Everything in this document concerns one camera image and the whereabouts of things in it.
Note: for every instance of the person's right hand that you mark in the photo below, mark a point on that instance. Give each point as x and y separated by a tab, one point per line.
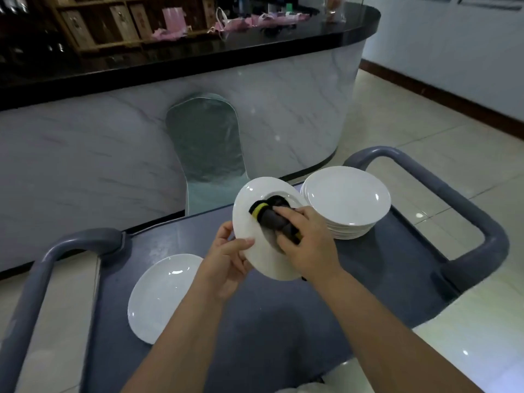
313	249

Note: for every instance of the person's left hand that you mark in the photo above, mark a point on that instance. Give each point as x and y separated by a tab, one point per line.
223	268

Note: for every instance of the person's left thumb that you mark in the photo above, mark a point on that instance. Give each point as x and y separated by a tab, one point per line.
241	244

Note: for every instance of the person's right thumb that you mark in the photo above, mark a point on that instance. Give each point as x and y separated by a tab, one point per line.
283	247

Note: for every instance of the white deep-rimmed plate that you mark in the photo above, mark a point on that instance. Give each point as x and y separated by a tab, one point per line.
254	266

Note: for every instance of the black and yellow cleaning cloth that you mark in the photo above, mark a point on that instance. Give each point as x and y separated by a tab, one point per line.
270	218

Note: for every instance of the person's left forearm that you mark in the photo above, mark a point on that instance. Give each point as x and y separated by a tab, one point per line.
180	343

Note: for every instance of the person's right forearm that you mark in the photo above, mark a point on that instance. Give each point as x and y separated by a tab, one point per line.
385	335

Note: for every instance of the grey plastic service cart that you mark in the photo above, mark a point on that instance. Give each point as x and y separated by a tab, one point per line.
278	323

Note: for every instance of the stack of white plates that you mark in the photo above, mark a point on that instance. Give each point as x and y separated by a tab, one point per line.
348	196

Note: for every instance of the white round plate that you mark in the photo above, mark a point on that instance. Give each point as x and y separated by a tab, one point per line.
159	298

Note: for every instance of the marble bar counter, black top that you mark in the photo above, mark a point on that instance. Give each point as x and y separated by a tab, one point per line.
102	147

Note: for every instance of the pink and white bag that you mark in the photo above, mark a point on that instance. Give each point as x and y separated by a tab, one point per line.
229	24

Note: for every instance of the pink crumpled cloth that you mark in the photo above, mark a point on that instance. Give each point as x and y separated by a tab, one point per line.
168	33

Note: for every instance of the pink cloth pile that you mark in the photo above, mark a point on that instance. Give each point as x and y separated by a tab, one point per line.
278	18

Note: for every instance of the pink box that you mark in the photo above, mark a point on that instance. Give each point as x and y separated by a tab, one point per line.
173	18

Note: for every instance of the wooden shelf unit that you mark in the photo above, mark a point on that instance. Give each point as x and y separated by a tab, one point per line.
106	20

